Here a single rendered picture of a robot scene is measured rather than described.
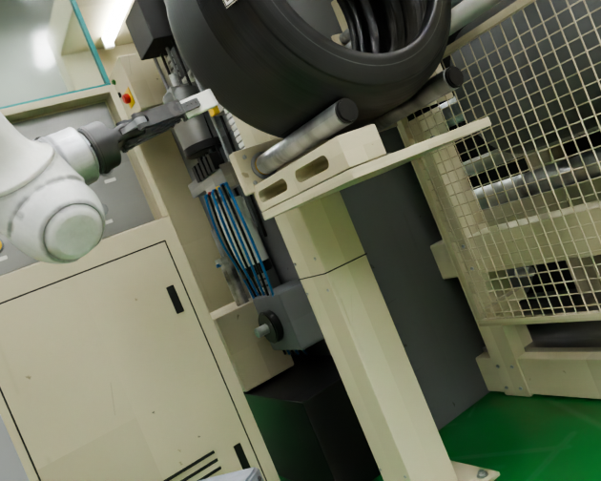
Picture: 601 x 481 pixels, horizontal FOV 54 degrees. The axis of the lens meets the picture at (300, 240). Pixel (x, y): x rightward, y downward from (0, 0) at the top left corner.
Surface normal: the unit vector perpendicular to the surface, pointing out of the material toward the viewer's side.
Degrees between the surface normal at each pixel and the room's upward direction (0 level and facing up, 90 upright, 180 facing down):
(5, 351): 90
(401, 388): 90
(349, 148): 90
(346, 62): 99
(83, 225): 129
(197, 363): 90
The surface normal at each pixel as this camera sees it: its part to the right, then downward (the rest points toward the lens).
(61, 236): 0.74, 0.40
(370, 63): 0.49, 0.02
